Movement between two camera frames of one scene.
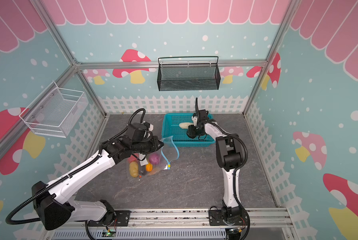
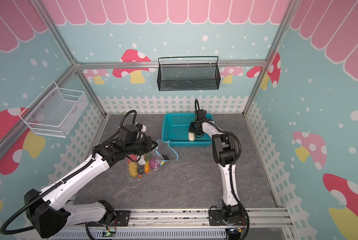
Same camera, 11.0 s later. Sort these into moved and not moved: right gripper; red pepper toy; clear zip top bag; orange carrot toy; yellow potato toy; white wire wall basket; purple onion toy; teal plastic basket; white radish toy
Moved: purple onion toy; clear zip top bag; white radish toy
Not moved: yellow potato toy; orange carrot toy; right gripper; teal plastic basket; white wire wall basket; red pepper toy
